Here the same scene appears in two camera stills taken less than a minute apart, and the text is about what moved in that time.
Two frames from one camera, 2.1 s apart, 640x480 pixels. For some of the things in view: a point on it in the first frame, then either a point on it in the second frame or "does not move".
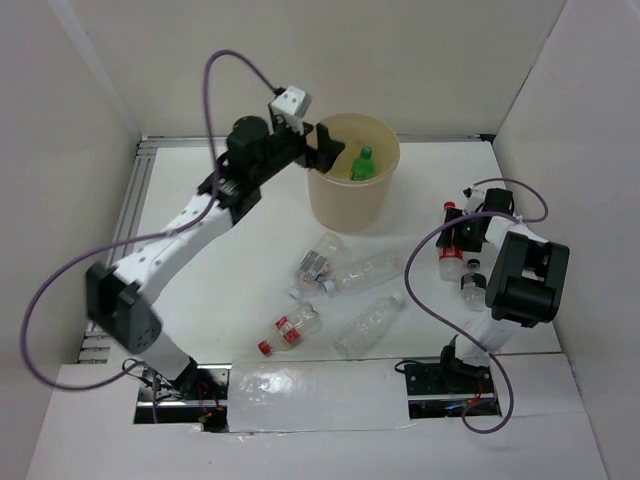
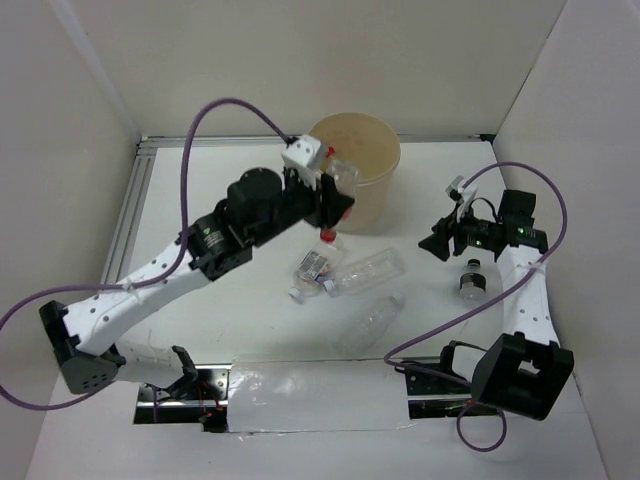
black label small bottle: [473, 286] does not move
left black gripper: [321, 159] -> [328, 206]
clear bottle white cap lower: [356, 336] does not move
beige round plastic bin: [343, 204] does not move
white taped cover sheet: [303, 395] does not move
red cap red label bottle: [290, 329] -> [347, 176]
